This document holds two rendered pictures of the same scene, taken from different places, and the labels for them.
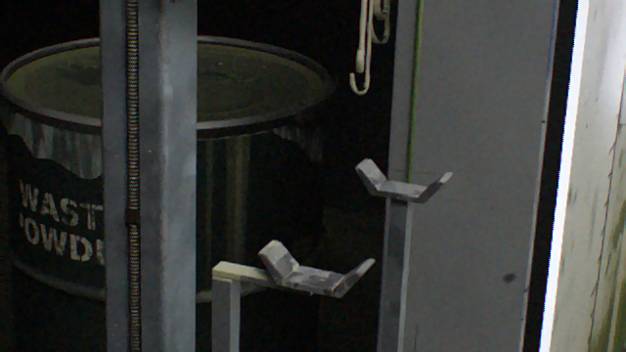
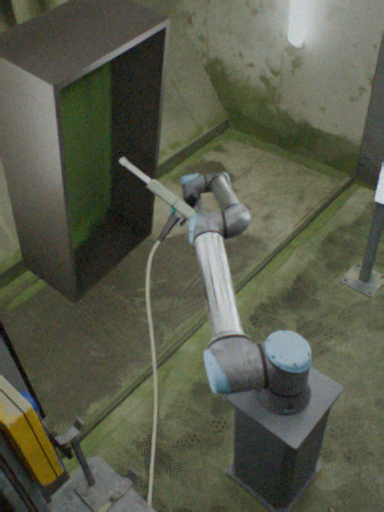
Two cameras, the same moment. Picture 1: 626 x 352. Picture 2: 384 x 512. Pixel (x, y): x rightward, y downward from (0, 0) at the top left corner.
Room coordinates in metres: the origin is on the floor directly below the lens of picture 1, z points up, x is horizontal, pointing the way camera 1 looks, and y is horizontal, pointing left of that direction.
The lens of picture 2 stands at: (0.42, 0.40, 2.34)
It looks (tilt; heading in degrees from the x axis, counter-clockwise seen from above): 43 degrees down; 299
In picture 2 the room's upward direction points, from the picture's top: 8 degrees counter-clockwise
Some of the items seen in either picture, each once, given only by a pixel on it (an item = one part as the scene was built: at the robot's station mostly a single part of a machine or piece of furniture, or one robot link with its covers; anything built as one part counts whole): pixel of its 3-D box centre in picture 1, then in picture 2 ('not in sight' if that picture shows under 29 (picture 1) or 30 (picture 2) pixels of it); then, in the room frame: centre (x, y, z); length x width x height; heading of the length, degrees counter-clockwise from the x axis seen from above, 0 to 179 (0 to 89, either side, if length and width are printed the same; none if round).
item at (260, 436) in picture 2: not in sight; (277, 434); (0.56, -0.66, 0.32); 0.31 x 0.31 x 0.64; 69
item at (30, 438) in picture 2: not in sight; (20, 432); (0.94, 0.08, 1.42); 0.12 x 0.06 x 0.26; 159
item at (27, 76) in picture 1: (167, 84); not in sight; (2.08, 0.26, 0.86); 0.54 x 0.54 x 0.01
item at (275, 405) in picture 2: not in sight; (284, 384); (0.56, -0.66, 0.69); 0.19 x 0.19 x 0.10
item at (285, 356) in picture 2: not in sight; (284, 361); (0.57, -0.65, 0.83); 0.17 x 0.15 x 0.18; 28
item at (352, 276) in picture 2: not in sight; (363, 279); (0.34, -1.92, 0.01); 0.20 x 0.20 x 0.01; 69
